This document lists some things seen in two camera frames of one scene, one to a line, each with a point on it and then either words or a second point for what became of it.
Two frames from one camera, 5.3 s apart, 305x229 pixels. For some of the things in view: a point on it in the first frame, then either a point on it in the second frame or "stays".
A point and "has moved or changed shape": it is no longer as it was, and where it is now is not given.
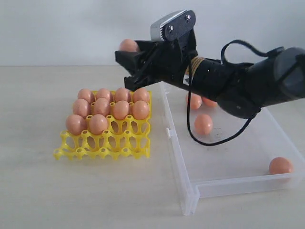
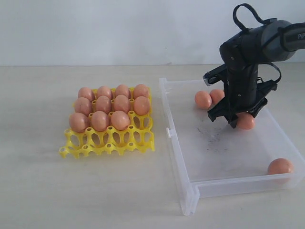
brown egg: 102,107 has moved or changed shape
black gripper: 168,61 -> 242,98
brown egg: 82,108 has moved or changed shape
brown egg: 121,94 has moved or changed shape
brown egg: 140,109 has moved or changed shape
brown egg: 75,124 has moved or changed shape
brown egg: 141,94 has moved or changed shape
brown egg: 196,101 has moved or changed shape
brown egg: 86,94 has moved or changed shape
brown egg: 279,165 stays
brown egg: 121,109 has moved or changed shape
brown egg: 203,124 -> 245,120
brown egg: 209,102 has moved or changed shape
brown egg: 97,123 has moved or changed shape
